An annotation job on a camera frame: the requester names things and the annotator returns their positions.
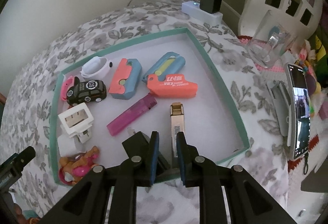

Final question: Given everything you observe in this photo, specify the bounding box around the white power strip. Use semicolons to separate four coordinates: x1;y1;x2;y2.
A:
181;1;223;26

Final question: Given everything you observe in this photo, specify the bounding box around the grey phone stand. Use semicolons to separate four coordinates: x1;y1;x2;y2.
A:
267;80;292;147

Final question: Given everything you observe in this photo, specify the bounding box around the blue pink toy block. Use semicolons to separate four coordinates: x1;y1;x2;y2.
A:
108;58;142;100

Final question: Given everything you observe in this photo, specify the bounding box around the smartphone with lit screen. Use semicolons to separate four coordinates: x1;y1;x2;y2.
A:
285;63;310;161

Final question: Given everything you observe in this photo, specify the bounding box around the pink smart band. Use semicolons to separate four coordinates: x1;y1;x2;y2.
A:
60;75;79;102

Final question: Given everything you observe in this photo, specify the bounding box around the pink lighter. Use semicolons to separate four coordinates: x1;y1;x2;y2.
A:
107;93;157;136

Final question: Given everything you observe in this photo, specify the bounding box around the clear glass cup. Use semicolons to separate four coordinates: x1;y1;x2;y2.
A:
246;10;296;69

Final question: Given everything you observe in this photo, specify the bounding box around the white plug adapter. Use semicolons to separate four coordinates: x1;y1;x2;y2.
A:
57;102;94;157

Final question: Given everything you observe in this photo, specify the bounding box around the black toy car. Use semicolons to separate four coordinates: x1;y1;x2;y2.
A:
66;79;107;106

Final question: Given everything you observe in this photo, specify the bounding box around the white smart band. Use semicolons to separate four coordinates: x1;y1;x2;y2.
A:
80;56;113;80

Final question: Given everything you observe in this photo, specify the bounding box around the orange pink toy figure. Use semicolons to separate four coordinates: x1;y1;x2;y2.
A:
58;146;99;186

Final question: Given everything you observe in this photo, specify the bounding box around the black wall charger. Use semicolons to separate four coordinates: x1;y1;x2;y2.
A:
200;0;222;14

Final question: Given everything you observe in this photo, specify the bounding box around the blue orange toy knife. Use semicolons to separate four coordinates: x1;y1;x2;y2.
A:
141;52;198;99

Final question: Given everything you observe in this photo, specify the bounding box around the colourful toys pile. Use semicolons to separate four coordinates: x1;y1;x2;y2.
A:
296;35;327;121

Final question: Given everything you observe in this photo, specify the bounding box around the floral grey white blanket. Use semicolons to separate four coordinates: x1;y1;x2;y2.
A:
1;0;288;216

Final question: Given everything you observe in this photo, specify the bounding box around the black cube charger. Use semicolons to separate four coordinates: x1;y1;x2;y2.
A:
122;131;171;176

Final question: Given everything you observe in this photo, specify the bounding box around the teal shallow box tray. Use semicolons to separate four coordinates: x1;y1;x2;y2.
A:
49;28;250;185

